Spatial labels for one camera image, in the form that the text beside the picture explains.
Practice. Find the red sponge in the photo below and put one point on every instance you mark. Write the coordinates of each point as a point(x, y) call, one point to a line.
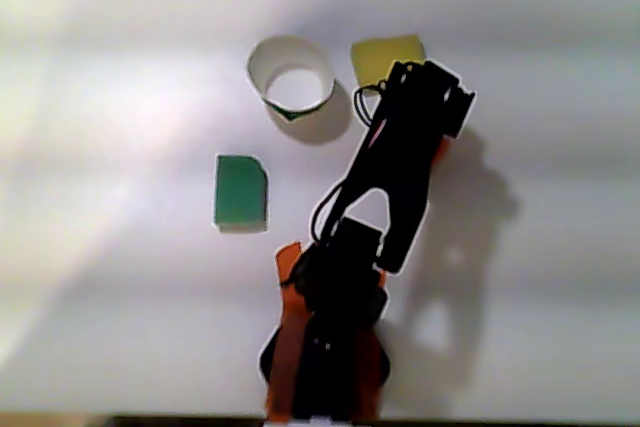
point(440, 152)

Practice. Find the yellow sponge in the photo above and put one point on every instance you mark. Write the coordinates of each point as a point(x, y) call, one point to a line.
point(375, 57)

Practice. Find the white paper cup green band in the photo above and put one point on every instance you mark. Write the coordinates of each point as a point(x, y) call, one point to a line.
point(262, 67)

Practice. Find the green sponge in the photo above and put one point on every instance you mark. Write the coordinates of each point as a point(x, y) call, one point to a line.
point(240, 192)

